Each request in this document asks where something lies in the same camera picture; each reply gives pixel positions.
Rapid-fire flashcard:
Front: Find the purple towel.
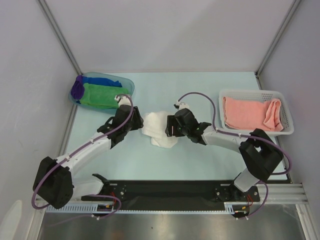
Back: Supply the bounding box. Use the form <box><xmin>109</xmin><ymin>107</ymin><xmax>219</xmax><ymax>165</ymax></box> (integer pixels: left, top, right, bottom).
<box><xmin>70</xmin><ymin>75</ymin><xmax>85</xmax><ymax>100</ymax></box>

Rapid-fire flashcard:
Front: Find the purple cable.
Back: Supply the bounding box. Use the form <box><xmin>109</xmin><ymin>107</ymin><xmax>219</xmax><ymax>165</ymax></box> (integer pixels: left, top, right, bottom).
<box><xmin>31</xmin><ymin>93</ymin><xmax>135</xmax><ymax>227</ymax></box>
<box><xmin>176</xmin><ymin>91</ymin><xmax>292</xmax><ymax>221</ymax></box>

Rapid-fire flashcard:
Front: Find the blue towel in tray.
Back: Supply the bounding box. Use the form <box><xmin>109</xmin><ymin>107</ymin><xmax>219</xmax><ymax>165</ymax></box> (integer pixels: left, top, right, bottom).
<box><xmin>82</xmin><ymin>76</ymin><xmax>123</xmax><ymax>88</ymax></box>

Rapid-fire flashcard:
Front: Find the green towel in tray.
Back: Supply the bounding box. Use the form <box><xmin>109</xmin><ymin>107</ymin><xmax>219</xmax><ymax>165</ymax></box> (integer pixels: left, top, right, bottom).
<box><xmin>77</xmin><ymin>83</ymin><xmax>130</xmax><ymax>110</ymax></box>

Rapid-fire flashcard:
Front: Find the translucent blue towel tray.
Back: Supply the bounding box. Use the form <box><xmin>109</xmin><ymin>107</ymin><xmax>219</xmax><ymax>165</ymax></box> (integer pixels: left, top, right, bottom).
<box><xmin>68</xmin><ymin>72</ymin><xmax>135</xmax><ymax>114</ymax></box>

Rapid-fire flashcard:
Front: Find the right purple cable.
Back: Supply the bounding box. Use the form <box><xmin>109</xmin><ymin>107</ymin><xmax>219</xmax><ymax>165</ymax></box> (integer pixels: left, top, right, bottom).
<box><xmin>176</xmin><ymin>91</ymin><xmax>292</xmax><ymax>221</ymax></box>

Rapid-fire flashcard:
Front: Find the pink striped towel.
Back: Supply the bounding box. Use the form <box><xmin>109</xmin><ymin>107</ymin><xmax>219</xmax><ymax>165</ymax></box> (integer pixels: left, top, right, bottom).
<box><xmin>222</xmin><ymin>97</ymin><xmax>284</xmax><ymax>132</ymax></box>

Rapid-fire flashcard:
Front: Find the slotted white cable duct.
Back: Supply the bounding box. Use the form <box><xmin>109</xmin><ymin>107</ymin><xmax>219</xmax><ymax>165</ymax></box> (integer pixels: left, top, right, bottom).
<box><xmin>45</xmin><ymin>202</ymin><xmax>235</xmax><ymax>215</ymax></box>

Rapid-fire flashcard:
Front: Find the white towel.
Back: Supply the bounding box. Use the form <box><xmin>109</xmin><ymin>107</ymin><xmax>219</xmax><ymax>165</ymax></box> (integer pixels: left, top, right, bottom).
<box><xmin>141</xmin><ymin>111</ymin><xmax>178</xmax><ymax>149</ymax></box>

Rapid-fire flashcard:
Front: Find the white perforated plastic basket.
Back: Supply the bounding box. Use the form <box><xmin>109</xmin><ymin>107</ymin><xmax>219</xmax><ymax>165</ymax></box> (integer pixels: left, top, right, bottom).
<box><xmin>218</xmin><ymin>89</ymin><xmax>294</xmax><ymax>137</ymax></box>

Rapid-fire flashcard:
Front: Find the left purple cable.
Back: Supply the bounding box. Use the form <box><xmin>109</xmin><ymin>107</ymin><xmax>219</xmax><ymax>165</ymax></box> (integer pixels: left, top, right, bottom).
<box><xmin>31</xmin><ymin>93</ymin><xmax>135</xmax><ymax>227</ymax></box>

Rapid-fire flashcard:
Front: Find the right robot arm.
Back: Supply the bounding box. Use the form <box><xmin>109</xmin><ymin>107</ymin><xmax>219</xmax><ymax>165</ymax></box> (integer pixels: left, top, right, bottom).
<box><xmin>165</xmin><ymin>108</ymin><xmax>284</xmax><ymax>201</ymax></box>

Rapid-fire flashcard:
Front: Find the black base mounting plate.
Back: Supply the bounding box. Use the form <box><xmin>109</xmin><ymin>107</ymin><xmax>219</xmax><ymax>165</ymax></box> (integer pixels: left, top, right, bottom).
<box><xmin>81</xmin><ymin>180</ymin><xmax>260</xmax><ymax>211</ymax></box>

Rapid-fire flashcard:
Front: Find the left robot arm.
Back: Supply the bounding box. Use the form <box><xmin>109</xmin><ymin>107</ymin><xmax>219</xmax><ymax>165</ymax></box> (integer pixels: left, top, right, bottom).
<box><xmin>32</xmin><ymin>104</ymin><xmax>143</xmax><ymax>209</ymax></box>

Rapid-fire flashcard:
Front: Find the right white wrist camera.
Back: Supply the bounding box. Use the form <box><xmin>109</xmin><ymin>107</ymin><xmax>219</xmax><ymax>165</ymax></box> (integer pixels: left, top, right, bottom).
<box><xmin>173</xmin><ymin>100</ymin><xmax>190</xmax><ymax>111</ymax></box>

